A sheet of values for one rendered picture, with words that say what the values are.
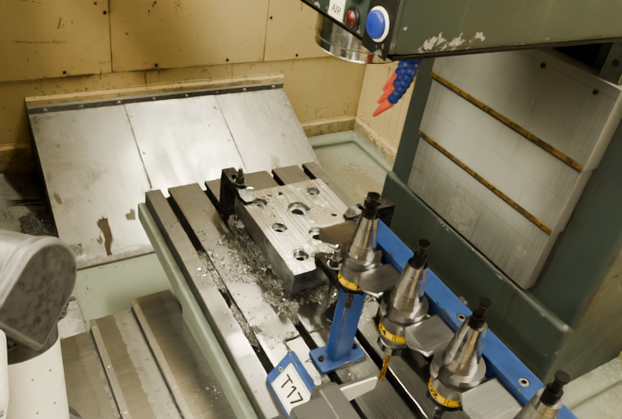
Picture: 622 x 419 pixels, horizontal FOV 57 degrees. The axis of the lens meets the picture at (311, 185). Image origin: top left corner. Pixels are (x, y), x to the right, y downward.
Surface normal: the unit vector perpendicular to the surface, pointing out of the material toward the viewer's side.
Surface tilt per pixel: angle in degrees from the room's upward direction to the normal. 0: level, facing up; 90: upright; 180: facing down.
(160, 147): 25
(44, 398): 77
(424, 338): 0
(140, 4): 90
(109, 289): 0
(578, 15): 90
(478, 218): 91
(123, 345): 8
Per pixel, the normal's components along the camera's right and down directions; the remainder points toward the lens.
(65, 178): 0.33, -0.53
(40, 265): 0.94, 0.14
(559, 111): -0.86, 0.17
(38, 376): 0.83, 0.20
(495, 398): 0.14, -0.83
